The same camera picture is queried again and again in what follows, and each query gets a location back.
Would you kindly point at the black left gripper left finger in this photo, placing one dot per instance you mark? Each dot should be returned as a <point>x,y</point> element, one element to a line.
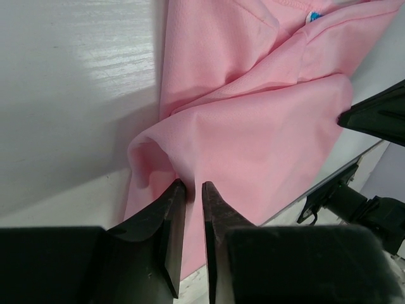
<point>137,261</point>

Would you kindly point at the pink t shirt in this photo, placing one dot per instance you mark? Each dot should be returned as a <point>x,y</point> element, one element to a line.
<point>250,95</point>

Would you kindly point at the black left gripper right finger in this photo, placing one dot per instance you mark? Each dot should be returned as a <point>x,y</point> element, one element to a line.
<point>291,264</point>

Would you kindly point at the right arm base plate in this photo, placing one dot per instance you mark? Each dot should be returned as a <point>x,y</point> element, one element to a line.
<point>319,197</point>

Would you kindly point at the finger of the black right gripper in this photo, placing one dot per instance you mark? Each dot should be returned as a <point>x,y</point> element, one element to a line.
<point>381,115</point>

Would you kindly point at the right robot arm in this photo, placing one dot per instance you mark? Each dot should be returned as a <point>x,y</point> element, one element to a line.
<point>382,216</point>

